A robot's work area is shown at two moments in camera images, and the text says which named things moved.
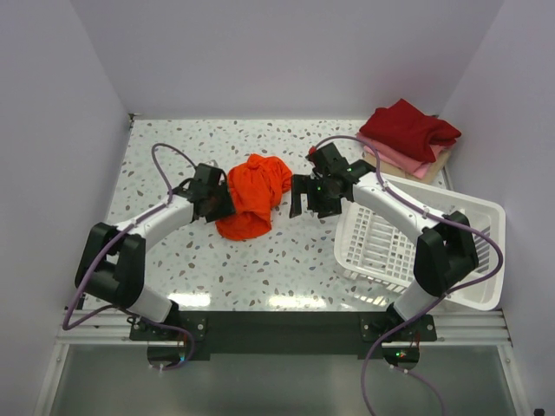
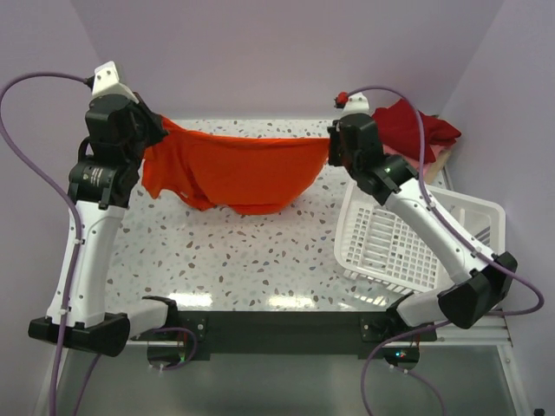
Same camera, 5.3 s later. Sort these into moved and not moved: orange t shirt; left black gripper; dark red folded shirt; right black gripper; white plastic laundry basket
Moved: left black gripper; right black gripper; orange t shirt
Not moved: white plastic laundry basket; dark red folded shirt
